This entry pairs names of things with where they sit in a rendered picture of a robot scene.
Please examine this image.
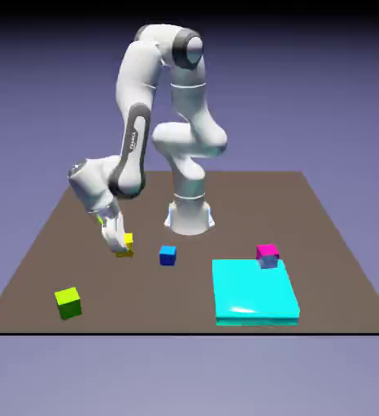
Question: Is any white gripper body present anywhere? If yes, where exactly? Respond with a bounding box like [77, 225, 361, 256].
[100, 212, 128, 254]

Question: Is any small yellow cube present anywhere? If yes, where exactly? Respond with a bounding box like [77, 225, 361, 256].
[115, 232, 135, 259]

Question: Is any small blue cube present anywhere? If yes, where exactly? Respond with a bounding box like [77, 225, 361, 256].
[159, 245, 178, 267]

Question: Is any small lime green cube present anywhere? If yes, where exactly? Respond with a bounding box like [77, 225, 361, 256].
[54, 286, 83, 321]

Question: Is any small magenta cube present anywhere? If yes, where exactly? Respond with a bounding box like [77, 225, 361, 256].
[255, 243, 281, 270]

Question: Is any large cyan box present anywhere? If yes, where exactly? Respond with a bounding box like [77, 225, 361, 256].
[211, 258, 301, 327]

